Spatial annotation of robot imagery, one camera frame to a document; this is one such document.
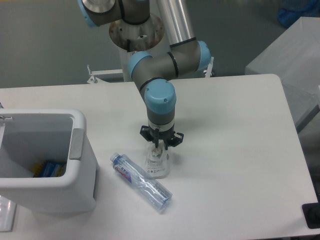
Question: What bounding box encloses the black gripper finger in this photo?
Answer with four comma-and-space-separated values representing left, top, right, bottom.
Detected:
139, 125, 160, 148
164, 132, 184, 150

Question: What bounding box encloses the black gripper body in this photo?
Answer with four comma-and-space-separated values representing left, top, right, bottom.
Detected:
147, 125, 175, 145

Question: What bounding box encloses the white plastic wrapper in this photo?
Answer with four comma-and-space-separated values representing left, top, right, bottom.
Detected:
142, 140, 174, 179

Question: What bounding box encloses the clear plastic water bottle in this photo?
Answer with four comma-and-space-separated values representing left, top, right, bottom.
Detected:
110, 152, 173, 211

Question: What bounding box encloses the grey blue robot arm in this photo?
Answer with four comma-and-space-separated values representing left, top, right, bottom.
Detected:
78, 0, 211, 148

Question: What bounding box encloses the blue yellow trash in bin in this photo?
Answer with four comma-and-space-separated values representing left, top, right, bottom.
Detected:
32, 160, 67, 178

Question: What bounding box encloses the white trash can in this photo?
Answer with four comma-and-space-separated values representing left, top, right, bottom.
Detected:
0, 108, 100, 213

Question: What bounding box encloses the white covered side table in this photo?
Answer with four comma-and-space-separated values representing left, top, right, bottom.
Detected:
245, 17, 320, 129

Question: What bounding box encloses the black device at table edge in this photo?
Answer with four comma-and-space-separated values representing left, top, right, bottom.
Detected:
302, 202, 320, 229

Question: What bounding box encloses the blue bag in background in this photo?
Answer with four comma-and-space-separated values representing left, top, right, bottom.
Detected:
277, 0, 320, 29

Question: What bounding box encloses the white left mounting bracket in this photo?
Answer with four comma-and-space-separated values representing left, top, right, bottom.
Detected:
86, 64, 124, 84

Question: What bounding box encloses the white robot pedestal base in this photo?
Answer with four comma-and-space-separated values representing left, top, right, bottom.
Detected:
109, 13, 165, 82

